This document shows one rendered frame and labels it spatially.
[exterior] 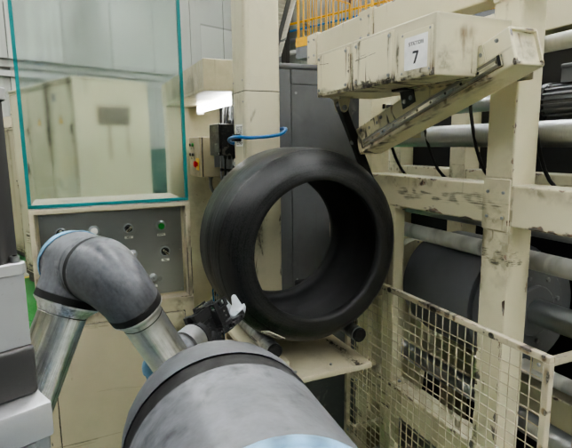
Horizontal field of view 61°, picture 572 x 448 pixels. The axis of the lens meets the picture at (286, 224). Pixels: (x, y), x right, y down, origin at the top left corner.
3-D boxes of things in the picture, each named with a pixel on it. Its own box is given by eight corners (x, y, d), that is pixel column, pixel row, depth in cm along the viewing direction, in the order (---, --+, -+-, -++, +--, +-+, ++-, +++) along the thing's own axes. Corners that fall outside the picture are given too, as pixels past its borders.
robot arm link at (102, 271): (139, 231, 78) (255, 420, 101) (108, 224, 86) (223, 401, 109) (78, 277, 72) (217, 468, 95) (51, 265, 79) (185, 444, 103)
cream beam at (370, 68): (314, 98, 171) (314, 54, 168) (376, 100, 181) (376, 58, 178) (432, 75, 116) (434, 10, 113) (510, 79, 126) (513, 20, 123)
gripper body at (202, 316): (226, 293, 123) (199, 315, 112) (240, 324, 124) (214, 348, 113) (204, 300, 126) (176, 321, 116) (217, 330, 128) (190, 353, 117)
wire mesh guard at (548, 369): (343, 432, 202) (345, 268, 191) (347, 430, 203) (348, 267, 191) (528, 624, 121) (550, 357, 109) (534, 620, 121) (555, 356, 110)
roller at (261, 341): (242, 318, 171) (230, 321, 169) (242, 306, 170) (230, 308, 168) (282, 358, 139) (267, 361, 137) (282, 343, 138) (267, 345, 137)
